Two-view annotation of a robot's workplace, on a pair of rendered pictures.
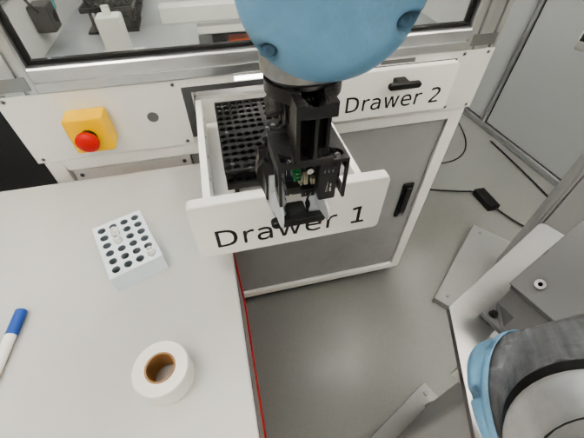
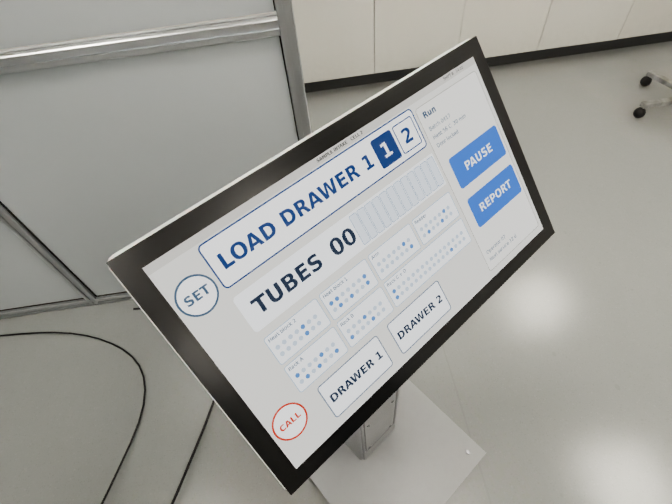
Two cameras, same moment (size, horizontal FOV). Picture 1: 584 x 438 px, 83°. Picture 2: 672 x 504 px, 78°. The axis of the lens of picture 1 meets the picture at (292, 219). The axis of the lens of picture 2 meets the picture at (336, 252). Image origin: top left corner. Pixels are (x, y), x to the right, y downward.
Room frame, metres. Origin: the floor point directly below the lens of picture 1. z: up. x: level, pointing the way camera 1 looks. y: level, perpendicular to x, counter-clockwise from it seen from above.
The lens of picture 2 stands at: (0.68, -0.59, 1.48)
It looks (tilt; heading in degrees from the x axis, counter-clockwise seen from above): 53 degrees down; 286
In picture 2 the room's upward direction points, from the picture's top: 7 degrees counter-clockwise
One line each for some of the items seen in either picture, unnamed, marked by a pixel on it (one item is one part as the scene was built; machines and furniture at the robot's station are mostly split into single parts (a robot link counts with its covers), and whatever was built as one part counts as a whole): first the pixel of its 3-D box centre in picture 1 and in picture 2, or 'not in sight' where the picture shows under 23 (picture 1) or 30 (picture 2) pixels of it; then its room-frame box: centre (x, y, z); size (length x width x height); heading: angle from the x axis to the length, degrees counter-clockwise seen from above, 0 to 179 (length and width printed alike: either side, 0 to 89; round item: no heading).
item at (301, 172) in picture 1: (302, 135); not in sight; (0.28, -0.01, 1.05); 0.09 x 0.08 x 0.12; 13
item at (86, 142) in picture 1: (88, 141); not in sight; (0.52, 0.38, 0.88); 0.04 x 0.03 x 0.04; 103
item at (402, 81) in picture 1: (401, 82); not in sight; (0.69, -0.24, 0.91); 0.07 x 0.04 x 0.01; 103
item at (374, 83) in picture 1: (393, 91); not in sight; (0.72, -0.23, 0.87); 0.29 x 0.02 x 0.11; 103
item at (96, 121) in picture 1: (90, 131); not in sight; (0.55, 0.39, 0.88); 0.07 x 0.05 x 0.07; 103
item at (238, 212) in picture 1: (291, 215); not in sight; (0.33, 0.00, 0.87); 0.29 x 0.02 x 0.11; 103
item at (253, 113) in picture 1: (268, 141); not in sight; (0.53, 0.05, 0.87); 0.22 x 0.18 x 0.06; 13
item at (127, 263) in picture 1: (129, 248); not in sight; (0.34, 0.28, 0.78); 0.12 x 0.08 x 0.04; 34
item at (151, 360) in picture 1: (164, 372); not in sight; (0.14, 0.17, 0.78); 0.07 x 0.07 x 0.04
